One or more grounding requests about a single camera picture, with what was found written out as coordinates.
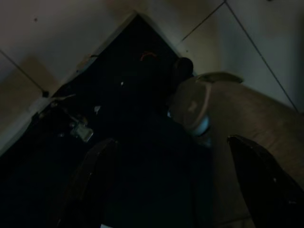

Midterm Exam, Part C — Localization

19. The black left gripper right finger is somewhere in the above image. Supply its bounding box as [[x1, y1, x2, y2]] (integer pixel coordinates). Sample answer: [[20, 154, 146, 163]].
[[227, 134, 304, 228]]

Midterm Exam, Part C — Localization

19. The dark floor mat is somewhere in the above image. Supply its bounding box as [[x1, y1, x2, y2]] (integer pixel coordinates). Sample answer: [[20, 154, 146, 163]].
[[0, 13, 214, 228]]

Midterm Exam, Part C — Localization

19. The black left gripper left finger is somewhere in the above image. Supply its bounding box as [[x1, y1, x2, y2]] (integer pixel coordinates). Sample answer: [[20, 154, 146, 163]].
[[51, 137, 119, 228]]

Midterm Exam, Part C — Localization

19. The red curved cord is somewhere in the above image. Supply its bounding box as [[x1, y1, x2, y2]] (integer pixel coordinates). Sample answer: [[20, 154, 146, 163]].
[[139, 50, 157, 61]]

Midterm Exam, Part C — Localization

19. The small metal object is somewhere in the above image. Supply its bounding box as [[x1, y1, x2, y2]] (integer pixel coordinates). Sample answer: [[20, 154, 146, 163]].
[[70, 118, 95, 143]]

